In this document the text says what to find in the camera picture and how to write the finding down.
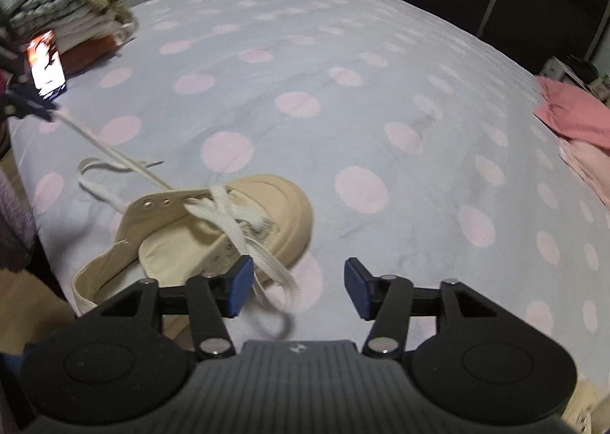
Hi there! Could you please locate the blue pink-dotted bed blanket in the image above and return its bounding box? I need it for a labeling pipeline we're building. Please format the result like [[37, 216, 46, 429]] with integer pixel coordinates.
[[10, 0, 610, 397]]

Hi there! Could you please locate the light pink pillow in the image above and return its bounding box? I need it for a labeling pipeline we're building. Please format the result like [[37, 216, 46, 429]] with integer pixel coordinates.
[[557, 138, 610, 207]]

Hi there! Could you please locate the smartphone with lit screen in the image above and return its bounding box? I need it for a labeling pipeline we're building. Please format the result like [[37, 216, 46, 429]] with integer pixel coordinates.
[[26, 31, 68, 102]]

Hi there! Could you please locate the rust folded garment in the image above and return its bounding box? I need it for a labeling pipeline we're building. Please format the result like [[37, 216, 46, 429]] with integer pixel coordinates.
[[62, 34, 121, 78]]

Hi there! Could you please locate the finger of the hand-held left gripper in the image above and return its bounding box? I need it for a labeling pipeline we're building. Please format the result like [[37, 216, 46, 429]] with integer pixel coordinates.
[[0, 47, 27, 78], [1, 83, 57, 123]]

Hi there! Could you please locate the pink folded cloth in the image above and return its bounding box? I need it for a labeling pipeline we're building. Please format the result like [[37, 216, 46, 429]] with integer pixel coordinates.
[[533, 76, 610, 150]]

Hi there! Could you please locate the cluttered bedside stand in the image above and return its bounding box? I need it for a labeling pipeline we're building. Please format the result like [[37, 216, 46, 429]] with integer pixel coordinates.
[[541, 55, 610, 107]]

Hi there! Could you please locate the purple fuzzy garment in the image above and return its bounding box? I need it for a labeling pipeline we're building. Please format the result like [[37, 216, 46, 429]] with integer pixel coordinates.
[[0, 167, 41, 275]]

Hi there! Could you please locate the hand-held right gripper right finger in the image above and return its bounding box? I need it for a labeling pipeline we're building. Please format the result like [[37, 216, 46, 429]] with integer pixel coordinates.
[[344, 257, 510, 359]]

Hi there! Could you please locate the tan folded garment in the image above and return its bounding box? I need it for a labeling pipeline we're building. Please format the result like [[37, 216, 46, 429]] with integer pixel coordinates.
[[85, 0, 140, 35]]

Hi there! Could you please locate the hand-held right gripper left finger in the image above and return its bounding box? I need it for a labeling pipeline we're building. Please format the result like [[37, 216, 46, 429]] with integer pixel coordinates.
[[90, 255, 254, 359]]

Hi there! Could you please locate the white shoelace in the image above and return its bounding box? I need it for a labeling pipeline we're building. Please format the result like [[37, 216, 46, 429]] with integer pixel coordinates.
[[52, 110, 302, 340]]

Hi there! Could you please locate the white folded garment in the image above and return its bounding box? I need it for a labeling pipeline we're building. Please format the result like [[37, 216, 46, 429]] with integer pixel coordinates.
[[55, 15, 139, 53]]

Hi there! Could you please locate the beige canvas shoe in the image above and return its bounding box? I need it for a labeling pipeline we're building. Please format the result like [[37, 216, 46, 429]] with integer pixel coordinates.
[[561, 386, 605, 434], [71, 174, 314, 320]]

